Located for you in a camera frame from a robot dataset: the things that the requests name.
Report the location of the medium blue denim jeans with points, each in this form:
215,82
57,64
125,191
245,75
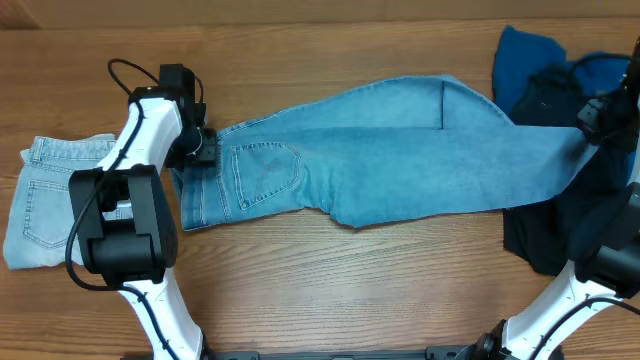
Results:
394,150

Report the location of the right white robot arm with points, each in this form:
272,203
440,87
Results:
604,273

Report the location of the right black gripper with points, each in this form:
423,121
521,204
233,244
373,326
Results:
592,116

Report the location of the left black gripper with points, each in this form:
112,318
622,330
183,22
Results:
208,150

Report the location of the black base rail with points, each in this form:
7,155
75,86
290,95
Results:
456,352

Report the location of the dark navy garment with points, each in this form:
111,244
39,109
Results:
546,234

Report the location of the light blue folded jeans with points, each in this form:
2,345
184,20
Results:
41,215

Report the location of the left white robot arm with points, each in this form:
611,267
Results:
124,238

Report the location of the blue t-shirt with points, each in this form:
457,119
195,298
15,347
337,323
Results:
540,158

